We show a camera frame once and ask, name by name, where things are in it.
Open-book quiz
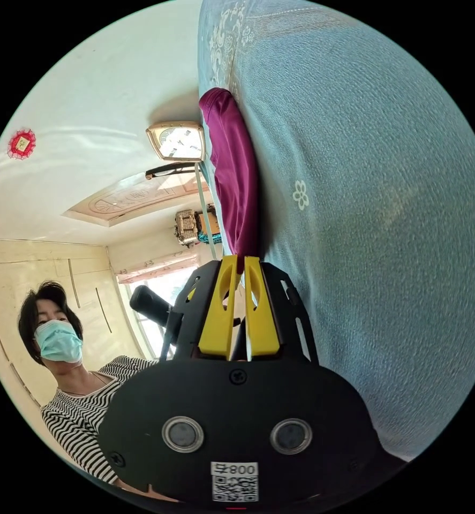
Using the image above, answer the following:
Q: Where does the window with pink curtain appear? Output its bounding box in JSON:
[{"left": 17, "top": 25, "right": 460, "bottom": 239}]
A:
[{"left": 116, "top": 256, "right": 200, "bottom": 360}]

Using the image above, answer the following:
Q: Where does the purple vest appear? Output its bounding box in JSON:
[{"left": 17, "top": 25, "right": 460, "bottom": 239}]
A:
[{"left": 198, "top": 87, "right": 262, "bottom": 262}]

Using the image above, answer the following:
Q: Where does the person's body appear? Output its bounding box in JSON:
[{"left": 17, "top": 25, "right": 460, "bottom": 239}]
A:
[{"left": 17, "top": 279, "right": 162, "bottom": 487}]

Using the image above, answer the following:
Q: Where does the red round wall ornament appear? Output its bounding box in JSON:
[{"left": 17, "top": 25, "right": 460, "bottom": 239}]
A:
[{"left": 7, "top": 128, "right": 37, "bottom": 160}]

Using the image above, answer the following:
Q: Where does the gold square clock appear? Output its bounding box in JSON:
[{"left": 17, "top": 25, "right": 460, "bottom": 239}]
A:
[{"left": 145, "top": 120, "right": 207, "bottom": 163}]

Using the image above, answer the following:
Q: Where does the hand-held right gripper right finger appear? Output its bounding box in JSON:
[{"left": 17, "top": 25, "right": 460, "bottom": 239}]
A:
[{"left": 244, "top": 256, "right": 281, "bottom": 362}]

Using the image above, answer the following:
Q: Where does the woven beige basket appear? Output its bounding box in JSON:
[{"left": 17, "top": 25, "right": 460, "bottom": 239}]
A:
[{"left": 174, "top": 208, "right": 200, "bottom": 246}]

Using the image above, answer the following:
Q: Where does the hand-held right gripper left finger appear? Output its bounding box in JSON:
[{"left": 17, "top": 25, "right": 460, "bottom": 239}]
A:
[{"left": 198, "top": 254, "right": 239, "bottom": 360}]

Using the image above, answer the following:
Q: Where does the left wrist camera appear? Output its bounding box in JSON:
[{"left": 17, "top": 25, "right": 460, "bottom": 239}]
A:
[{"left": 129, "top": 284, "right": 171, "bottom": 328}]

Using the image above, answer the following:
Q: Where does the bed with teal quilt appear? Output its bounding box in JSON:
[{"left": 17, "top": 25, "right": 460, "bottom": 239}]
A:
[{"left": 197, "top": 0, "right": 475, "bottom": 463}]

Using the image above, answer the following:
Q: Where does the cream cupboard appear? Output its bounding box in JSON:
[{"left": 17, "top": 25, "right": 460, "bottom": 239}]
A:
[{"left": 0, "top": 237, "right": 119, "bottom": 410}]

